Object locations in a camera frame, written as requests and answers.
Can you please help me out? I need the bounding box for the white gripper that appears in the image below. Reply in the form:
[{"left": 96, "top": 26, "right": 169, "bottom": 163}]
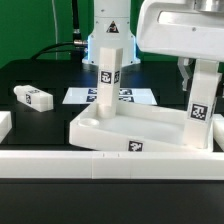
[{"left": 136, "top": 0, "right": 224, "bottom": 91}]

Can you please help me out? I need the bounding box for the white desk tabletop tray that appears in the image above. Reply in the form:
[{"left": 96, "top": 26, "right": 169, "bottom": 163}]
[{"left": 69, "top": 101, "right": 213, "bottom": 152}]

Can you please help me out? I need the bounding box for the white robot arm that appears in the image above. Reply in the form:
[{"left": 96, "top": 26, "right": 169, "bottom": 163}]
[{"left": 83, "top": 0, "right": 224, "bottom": 66}]

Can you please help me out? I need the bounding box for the white right fence block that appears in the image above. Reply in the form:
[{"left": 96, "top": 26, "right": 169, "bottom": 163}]
[{"left": 213, "top": 114, "right": 224, "bottom": 151}]

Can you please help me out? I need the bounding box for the white fence block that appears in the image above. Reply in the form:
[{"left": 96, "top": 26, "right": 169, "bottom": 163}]
[
  {"left": 0, "top": 111, "right": 12, "bottom": 143},
  {"left": 213, "top": 114, "right": 224, "bottom": 151}
]

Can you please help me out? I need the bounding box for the fiducial marker sheet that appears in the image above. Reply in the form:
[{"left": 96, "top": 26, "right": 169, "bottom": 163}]
[{"left": 63, "top": 87, "right": 157, "bottom": 105}]

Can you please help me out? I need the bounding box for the white left fence block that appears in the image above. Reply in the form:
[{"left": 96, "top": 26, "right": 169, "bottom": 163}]
[{"left": 0, "top": 111, "right": 12, "bottom": 143}]

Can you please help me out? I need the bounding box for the white front fence bar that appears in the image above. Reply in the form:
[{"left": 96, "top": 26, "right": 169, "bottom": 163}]
[{"left": 0, "top": 150, "right": 224, "bottom": 180}]

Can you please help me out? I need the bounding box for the black cable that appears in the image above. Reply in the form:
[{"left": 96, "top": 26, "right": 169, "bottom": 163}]
[{"left": 30, "top": 0, "right": 89, "bottom": 61}]

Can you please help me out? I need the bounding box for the white thin cable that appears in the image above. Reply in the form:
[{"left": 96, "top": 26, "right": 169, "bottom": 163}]
[{"left": 51, "top": 0, "right": 59, "bottom": 61}]

